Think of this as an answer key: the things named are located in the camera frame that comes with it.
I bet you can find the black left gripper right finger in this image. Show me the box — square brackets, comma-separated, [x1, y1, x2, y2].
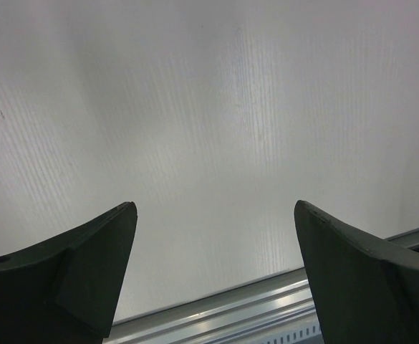
[294, 201, 419, 343]

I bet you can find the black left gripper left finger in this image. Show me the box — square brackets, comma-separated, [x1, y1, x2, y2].
[0, 201, 138, 343]

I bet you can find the perforated metal cable duct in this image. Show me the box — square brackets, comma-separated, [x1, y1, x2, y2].
[241, 323, 324, 344]

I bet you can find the aluminium front frame rail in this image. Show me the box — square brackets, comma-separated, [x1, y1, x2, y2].
[109, 221, 419, 344]

